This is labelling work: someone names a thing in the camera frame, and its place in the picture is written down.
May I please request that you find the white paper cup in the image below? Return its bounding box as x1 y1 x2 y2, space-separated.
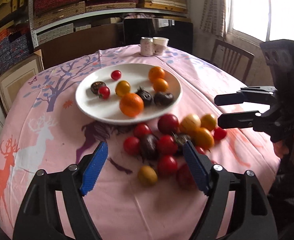
153 37 169 55

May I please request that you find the dark chestnut with spiral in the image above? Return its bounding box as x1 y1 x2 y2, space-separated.
174 134 191 157

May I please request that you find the yellow tomato on plate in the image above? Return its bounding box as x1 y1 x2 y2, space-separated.
115 80 131 98

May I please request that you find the dark water chestnut left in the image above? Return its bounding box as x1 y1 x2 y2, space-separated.
90 81 106 95

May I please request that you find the yellow orange fruit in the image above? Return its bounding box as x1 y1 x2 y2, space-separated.
200 114 217 131
190 127 214 150

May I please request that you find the large red tomato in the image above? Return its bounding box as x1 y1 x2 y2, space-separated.
157 114 180 134

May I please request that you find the red cherry tomato front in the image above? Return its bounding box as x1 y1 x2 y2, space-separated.
98 86 110 100

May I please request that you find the dark water chestnut middle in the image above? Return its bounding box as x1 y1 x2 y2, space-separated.
136 87 153 107

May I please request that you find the orange at plate back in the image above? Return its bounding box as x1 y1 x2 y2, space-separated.
148 67 165 83

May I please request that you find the dark purple chestnut on cloth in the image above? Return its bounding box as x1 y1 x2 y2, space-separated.
140 134 159 161

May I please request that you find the brown kiwi fruit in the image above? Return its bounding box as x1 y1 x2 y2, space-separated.
137 165 158 187

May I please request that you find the white drink can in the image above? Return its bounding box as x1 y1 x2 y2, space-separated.
140 37 154 57

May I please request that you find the small red tomato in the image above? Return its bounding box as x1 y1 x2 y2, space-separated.
213 127 227 141

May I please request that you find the dark water chestnut right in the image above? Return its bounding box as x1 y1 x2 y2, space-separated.
154 92 174 106

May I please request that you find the red tomato with stem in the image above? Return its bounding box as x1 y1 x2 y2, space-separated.
157 135 178 156

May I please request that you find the dark red plum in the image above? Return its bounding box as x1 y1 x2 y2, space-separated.
176 164 197 190

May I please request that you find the large orange on plate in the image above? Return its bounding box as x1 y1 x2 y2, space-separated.
119 93 144 118

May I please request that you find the framed picture leaning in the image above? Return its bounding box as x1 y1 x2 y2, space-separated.
0 50 44 115

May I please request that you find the white round plate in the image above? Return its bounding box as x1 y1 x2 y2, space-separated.
75 63 183 125

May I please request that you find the small orange on plate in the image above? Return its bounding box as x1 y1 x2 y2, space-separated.
153 78 169 93

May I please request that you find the dark water chestnut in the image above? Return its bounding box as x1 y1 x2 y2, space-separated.
136 87 153 107
90 81 106 95
154 92 174 106

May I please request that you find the yellow orange fruit back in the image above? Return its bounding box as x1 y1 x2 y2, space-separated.
200 114 217 131

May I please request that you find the red cherry tomato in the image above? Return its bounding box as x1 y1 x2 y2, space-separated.
98 86 110 100
111 70 122 81

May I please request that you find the metal storage shelf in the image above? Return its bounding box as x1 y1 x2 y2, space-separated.
28 0 189 48

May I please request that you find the yellow orange fruit front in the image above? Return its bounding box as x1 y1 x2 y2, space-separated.
190 127 214 150

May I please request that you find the dark wooden cabinet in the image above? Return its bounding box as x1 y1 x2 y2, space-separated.
34 23 124 69

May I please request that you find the pink printed tablecloth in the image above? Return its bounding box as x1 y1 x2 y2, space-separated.
0 45 267 239

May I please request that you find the red cherry tomato back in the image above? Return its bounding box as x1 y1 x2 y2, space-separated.
111 70 122 81

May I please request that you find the dark wooden chair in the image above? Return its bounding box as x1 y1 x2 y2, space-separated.
209 39 255 83

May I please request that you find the patterned curtain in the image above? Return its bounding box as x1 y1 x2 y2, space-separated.
200 0 226 38

